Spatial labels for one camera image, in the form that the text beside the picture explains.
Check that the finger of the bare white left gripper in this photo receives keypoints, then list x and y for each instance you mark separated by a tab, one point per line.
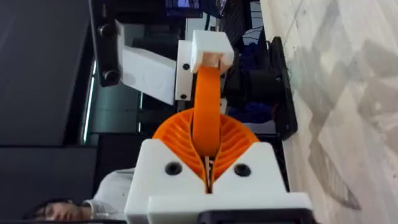
211	42

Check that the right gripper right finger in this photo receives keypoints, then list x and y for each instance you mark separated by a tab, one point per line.
255	174

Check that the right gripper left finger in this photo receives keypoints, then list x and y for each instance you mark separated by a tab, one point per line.
155	174

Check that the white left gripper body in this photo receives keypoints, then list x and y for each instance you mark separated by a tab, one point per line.
146	73

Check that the black mounting base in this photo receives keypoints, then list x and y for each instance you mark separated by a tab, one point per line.
280	93

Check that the monitor screen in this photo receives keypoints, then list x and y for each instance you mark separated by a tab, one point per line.
183	3

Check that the person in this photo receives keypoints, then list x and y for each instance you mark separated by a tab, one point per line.
112	193

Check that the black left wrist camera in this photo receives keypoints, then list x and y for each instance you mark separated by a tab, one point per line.
107	49

